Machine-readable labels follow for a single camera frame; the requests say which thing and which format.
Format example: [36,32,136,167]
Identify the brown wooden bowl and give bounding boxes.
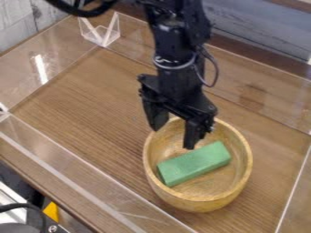
[142,117,253,213]

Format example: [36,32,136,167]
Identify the clear acrylic corner bracket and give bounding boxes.
[78,12,120,48]

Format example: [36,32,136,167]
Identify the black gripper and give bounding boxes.
[138,56,218,149]

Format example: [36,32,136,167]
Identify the black cable lower left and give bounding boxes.
[0,202,48,233]

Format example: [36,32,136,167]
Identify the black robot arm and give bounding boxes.
[138,0,218,149]

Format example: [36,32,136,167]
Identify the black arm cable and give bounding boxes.
[44,0,119,18]

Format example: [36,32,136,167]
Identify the green rectangular block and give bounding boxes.
[156,141,231,187]

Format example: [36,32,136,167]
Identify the clear acrylic tray wall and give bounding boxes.
[0,16,311,233]

